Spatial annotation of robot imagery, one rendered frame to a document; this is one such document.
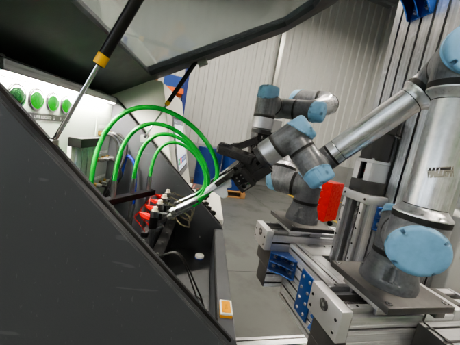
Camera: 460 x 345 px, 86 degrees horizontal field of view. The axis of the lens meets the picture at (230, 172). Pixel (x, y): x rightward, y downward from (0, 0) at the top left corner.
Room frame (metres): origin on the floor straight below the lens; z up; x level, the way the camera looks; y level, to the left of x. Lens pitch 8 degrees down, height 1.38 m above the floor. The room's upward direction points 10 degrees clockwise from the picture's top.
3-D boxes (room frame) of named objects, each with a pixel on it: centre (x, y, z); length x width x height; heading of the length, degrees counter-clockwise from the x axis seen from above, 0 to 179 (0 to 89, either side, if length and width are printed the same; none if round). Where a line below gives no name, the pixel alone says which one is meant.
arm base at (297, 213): (1.16, -0.38, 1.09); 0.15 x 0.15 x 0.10
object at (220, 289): (0.78, -0.02, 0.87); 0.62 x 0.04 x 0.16; 6
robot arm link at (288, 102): (0.98, -0.15, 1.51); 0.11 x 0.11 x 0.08; 61
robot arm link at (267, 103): (0.91, -0.09, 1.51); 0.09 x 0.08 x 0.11; 151
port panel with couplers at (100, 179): (0.97, 0.50, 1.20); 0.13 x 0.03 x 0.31; 6
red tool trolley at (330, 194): (4.76, -1.76, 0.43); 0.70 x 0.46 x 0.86; 40
